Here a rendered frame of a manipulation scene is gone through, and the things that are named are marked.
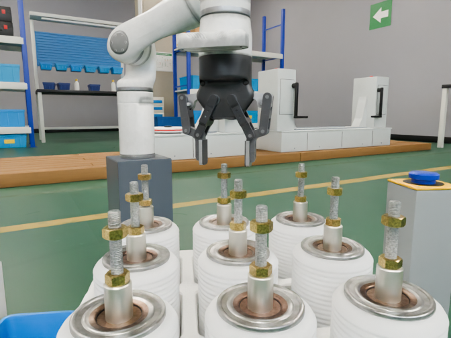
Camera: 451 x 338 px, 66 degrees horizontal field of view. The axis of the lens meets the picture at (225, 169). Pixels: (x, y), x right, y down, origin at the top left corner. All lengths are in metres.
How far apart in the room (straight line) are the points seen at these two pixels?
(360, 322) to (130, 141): 0.72
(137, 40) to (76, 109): 7.92
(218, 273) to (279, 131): 2.75
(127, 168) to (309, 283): 0.58
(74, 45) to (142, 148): 5.62
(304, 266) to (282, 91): 2.77
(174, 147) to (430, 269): 2.16
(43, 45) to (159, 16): 5.60
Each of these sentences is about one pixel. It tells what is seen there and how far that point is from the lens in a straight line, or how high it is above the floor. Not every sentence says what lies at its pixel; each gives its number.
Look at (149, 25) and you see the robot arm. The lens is 0.89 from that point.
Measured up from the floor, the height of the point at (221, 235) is 0.25.
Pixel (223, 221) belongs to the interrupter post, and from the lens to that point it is 0.53.
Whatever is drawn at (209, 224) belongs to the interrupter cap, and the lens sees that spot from 0.52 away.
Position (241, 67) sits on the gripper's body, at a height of 0.48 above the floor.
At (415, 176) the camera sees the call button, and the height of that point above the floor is 0.33.
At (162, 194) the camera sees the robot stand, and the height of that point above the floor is 0.20.
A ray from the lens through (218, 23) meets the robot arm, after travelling 0.49.
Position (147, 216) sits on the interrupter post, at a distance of 0.52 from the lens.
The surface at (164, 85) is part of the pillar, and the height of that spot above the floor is 0.95.
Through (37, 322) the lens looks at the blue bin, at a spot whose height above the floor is 0.11.
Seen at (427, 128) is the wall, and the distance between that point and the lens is 6.00.
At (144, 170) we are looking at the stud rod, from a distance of 0.51.
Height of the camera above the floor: 0.42
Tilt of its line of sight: 9 degrees down
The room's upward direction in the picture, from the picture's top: straight up
